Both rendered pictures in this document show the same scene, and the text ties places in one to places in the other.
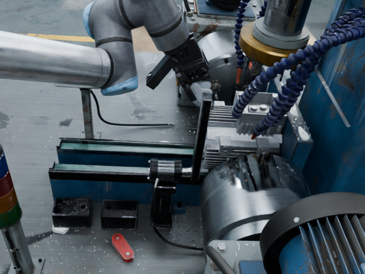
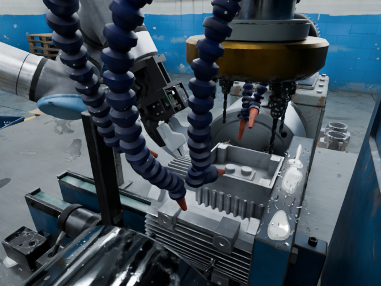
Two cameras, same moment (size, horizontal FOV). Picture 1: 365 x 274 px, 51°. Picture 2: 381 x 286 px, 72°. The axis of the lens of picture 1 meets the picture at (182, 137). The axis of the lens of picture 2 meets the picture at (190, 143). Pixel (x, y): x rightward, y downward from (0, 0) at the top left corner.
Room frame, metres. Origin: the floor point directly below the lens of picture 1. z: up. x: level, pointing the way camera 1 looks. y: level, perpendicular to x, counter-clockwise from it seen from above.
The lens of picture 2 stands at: (0.49, -0.33, 1.36)
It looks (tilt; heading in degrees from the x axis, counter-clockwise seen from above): 27 degrees down; 34
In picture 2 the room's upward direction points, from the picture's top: straight up
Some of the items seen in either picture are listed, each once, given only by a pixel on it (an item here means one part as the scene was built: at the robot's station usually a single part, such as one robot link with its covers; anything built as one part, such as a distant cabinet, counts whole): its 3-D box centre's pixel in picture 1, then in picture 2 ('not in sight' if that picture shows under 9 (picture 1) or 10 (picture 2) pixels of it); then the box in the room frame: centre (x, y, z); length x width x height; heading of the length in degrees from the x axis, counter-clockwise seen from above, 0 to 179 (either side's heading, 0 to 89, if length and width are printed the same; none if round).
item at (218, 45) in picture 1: (224, 66); (261, 134); (1.19, -0.12, 1.04); 0.37 x 0.25 x 0.25; 6
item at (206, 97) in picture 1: (199, 140); (106, 188); (0.69, -0.04, 1.12); 0.04 x 0.03 x 0.26; 96
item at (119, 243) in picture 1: (122, 247); not in sight; (0.57, 0.12, 0.81); 0.09 x 0.03 x 0.02; 40
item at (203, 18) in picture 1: (215, 47); (275, 123); (1.43, -0.09, 0.99); 0.35 x 0.31 x 0.37; 6
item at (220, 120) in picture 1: (236, 138); (215, 214); (0.84, -0.15, 1.01); 0.20 x 0.19 x 0.19; 96
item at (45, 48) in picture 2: not in sight; (60, 53); (4.47, 6.30, 0.45); 1.26 x 0.86 x 0.89; 98
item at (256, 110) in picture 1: (257, 113); (239, 180); (0.84, -0.19, 1.11); 0.12 x 0.11 x 0.07; 96
